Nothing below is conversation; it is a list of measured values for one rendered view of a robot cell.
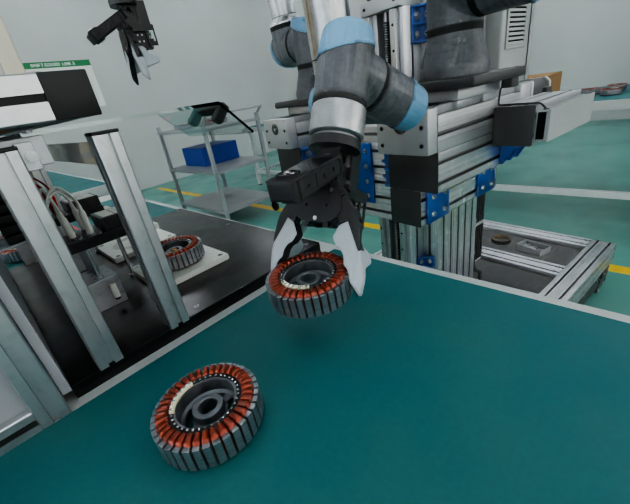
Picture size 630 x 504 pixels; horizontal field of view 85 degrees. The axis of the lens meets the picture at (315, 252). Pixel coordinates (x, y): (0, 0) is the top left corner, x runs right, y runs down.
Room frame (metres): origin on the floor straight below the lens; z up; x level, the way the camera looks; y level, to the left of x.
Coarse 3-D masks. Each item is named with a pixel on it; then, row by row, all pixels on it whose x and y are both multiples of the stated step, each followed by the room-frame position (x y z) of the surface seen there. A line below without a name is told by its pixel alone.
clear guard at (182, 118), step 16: (160, 112) 0.55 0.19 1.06; (176, 112) 0.73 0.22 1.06; (192, 112) 0.70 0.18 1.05; (208, 112) 0.67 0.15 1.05; (224, 112) 0.63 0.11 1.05; (48, 128) 0.46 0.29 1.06; (64, 128) 0.47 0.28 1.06; (192, 128) 0.78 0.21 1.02; (208, 128) 0.73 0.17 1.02; (224, 128) 0.70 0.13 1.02; (240, 128) 0.66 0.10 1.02
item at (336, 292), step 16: (304, 256) 0.43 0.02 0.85; (320, 256) 0.42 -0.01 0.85; (336, 256) 0.41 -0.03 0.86; (272, 272) 0.40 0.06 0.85; (288, 272) 0.41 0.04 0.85; (304, 272) 0.40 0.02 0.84; (320, 272) 0.41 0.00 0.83; (336, 272) 0.37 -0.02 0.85; (272, 288) 0.37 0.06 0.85; (288, 288) 0.36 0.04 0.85; (304, 288) 0.35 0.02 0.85; (320, 288) 0.34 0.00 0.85; (336, 288) 0.34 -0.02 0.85; (272, 304) 0.37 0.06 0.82; (288, 304) 0.34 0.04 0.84; (304, 304) 0.34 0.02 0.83; (320, 304) 0.34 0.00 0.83; (336, 304) 0.34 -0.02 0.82
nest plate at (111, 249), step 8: (160, 232) 0.87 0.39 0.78; (168, 232) 0.86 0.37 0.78; (128, 240) 0.84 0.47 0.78; (160, 240) 0.80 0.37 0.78; (104, 248) 0.81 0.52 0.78; (112, 248) 0.80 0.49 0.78; (128, 248) 0.78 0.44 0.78; (112, 256) 0.75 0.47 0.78; (120, 256) 0.74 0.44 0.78; (128, 256) 0.75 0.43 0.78
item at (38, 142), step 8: (32, 136) 0.44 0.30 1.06; (40, 136) 0.45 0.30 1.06; (0, 144) 0.42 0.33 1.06; (8, 144) 0.43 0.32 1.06; (32, 144) 0.44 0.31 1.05; (40, 144) 0.45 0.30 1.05; (40, 152) 0.44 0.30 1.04; (48, 152) 0.45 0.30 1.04; (40, 160) 0.44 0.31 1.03; (48, 160) 0.45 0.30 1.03
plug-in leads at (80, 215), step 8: (40, 192) 0.53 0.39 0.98; (48, 192) 0.53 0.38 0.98; (56, 192) 0.57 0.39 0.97; (64, 192) 0.56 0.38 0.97; (48, 200) 0.53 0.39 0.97; (48, 208) 0.53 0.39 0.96; (56, 208) 0.54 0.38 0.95; (72, 208) 0.58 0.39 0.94; (80, 208) 0.55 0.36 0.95; (56, 216) 0.56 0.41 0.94; (80, 216) 0.55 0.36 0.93; (64, 224) 0.54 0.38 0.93; (80, 224) 0.58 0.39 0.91; (88, 224) 0.55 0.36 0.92; (72, 232) 0.54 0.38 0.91; (88, 232) 0.55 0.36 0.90; (72, 240) 0.54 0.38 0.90
